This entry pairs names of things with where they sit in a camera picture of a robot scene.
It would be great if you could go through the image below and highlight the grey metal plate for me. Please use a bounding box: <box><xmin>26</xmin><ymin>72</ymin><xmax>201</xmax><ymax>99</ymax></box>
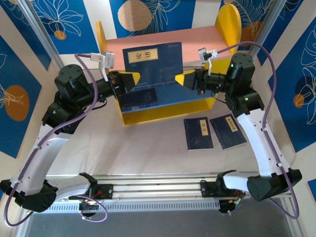
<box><xmin>24</xmin><ymin>211</ymin><xmax>293</xmax><ymax>237</ymax></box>

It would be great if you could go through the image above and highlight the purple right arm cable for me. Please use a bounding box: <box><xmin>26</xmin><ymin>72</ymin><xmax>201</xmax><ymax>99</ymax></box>
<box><xmin>216</xmin><ymin>41</ymin><xmax>301</xmax><ymax>220</ymax></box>

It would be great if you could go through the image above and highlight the navy book labelled Lunyu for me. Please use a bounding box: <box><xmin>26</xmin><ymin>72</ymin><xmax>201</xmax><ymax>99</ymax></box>
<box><xmin>122</xmin><ymin>41</ymin><xmax>185</xmax><ymax>87</ymax></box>

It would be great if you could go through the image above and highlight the navy book labelled Sunzi Bingfa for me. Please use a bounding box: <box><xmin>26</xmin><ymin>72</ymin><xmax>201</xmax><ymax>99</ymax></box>
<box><xmin>118</xmin><ymin>88</ymin><xmax>158</xmax><ymax>107</ymax></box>

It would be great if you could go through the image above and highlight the navy book labelled Mengxi Bitan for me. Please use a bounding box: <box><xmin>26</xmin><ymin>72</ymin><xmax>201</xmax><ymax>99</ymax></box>
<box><xmin>209</xmin><ymin>113</ymin><xmax>247</xmax><ymax>151</ymax></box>

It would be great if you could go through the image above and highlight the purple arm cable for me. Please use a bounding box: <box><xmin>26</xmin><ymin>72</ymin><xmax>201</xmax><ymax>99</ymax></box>
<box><xmin>3</xmin><ymin>53</ymin><xmax>109</xmax><ymax>227</ymax></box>
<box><xmin>216</xmin><ymin>41</ymin><xmax>301</xmax><ymax>220</ymax></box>

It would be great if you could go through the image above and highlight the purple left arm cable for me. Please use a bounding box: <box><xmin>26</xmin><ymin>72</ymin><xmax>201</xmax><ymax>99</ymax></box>
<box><xmin>3</xmin><ymin>53</ymin><xmax>109</xmax><ymax>227</ymax></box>

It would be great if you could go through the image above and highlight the aluminium frame post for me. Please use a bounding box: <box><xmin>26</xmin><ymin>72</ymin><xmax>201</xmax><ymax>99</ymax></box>
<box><xmin>18</xmin><ymin>0</ymin><xmax>71</xmax><ymax>79</ymax></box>
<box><xmin>242</xmin><ymin>0</ymin><xmax>289</xmax><ymax>74</ymax></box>

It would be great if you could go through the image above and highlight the yellow pink blue bookshelf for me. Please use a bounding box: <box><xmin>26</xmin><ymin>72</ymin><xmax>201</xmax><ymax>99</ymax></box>
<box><xmin>95</xmin><ymin>3</ymin><xmax>242</xmax><ymax>126</ymax></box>

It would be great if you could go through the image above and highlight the grey slotted cable duct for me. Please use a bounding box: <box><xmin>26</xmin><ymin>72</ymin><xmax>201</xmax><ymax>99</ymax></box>
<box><xmin>31</xmin><ymin>199</ymin><xmax>220</xmax><ymax>213</ymax></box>

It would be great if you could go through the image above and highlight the navy book labelled Yuewei Caotang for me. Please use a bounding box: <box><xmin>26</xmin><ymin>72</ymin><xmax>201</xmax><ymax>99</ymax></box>
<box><xmin>120</xmin><ymin>103</ymin><xmax>158</xmax><ymax>112</ymax></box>

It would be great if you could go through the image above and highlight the navy book labelled Yijing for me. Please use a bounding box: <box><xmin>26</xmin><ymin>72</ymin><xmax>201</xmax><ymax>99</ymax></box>
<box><xmin>183</xmin><ymin>116</ymin><xmax>214</xmax><ymax>151</ymax></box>

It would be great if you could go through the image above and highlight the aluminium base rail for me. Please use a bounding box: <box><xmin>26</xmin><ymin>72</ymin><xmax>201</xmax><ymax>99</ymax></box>
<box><xmin>23</xmin><ymin>172</ymin><xmax>293</xmax><ymax>200</ymax></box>

